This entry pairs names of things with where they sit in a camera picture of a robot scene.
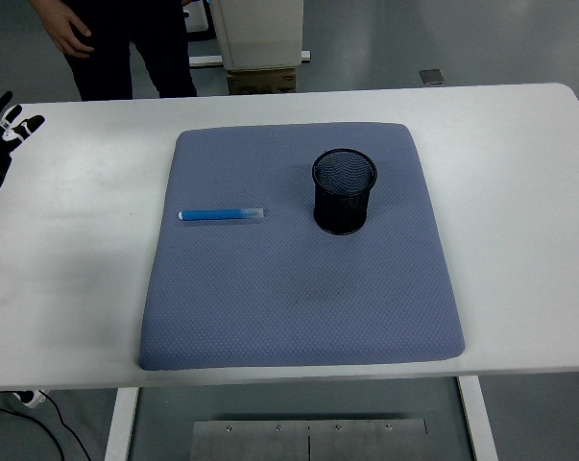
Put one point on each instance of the blue marker with clear cap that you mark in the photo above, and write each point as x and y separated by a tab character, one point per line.
212	214

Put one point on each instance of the person's hand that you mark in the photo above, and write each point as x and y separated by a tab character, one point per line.
65	29

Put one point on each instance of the black mesh pen holder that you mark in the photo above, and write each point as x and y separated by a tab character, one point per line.
342	211

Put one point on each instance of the white cabinet base bar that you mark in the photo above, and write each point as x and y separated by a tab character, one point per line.
205	60

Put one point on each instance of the white appliance with dark slot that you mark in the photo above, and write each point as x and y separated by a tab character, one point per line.
200	36

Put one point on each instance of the brown cardboard box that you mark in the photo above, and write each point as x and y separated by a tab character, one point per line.
262	81

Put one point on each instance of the white table leg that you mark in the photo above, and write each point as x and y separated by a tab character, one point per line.
478	422
121	427

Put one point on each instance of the blue-grey textured mat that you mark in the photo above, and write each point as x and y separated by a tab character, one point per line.
279	298

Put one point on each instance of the grey metal floor cover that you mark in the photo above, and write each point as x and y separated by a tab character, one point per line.
432	77

